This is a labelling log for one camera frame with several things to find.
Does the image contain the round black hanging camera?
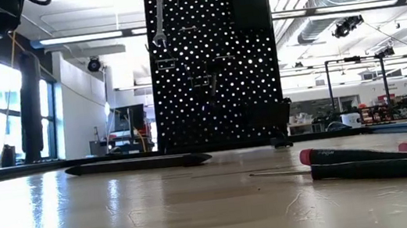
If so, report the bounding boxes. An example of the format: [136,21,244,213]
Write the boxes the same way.
[85,54,104,74]

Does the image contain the small dark box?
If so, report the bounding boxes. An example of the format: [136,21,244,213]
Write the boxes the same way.
[0,142,19,169]

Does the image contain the black tubular rig frame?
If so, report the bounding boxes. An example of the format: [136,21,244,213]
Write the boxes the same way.
[323,51,397,130]

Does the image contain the cluttered desk red items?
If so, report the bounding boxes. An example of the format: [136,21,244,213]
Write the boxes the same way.
[87,126,161,160]

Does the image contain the red shelving with equipment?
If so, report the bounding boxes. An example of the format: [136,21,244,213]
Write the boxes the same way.
[357,91,407,126]

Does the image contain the black rig camera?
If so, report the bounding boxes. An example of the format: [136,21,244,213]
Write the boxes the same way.
[373,44,397,60]

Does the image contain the black vertical post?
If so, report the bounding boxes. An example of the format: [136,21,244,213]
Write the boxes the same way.
[9,50,54,166]

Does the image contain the chrome ring tool holder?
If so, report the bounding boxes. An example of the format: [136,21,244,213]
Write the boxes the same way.
[178,23,199,34]
[214,52,236,62]

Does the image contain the long chrome loop hook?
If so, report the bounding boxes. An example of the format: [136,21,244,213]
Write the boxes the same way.
[154,55,179,73]
[189,72,213,90]

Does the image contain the black spirit level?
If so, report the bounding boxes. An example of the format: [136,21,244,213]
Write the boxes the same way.
[63,146,215,185]

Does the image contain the black metal pegboard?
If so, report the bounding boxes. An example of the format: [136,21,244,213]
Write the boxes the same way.
[138,0,296,165]

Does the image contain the yellow cable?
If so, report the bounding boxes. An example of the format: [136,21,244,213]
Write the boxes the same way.
[0,29,40,169]

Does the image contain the small black precision screwdriver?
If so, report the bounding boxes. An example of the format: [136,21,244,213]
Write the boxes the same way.
[249,152,407,199]

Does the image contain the small chrome combination wrench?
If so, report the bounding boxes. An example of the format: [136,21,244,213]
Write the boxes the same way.
[146,0,173,51]

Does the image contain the black screwdriver red cap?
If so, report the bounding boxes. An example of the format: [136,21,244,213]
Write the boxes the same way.
[297,134,407,191]

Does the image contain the white bucket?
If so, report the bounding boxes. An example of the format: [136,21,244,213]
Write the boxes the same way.
[339,111,365,131]

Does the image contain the long fluorescent light bar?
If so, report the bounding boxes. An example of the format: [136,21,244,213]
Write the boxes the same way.
[270,0,407,23]

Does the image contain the black monitor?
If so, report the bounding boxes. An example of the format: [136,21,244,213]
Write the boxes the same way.
[109,102,148,134]

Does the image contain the fluorescent light strip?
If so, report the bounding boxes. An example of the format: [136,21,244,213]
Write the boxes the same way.
[30,24,149,51]

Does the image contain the small black pegboard bin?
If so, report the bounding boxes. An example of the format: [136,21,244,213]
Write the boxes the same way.
[243,96,296,141]

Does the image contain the black aluminium table frame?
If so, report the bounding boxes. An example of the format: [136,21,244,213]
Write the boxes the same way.
[0,112,407,192]

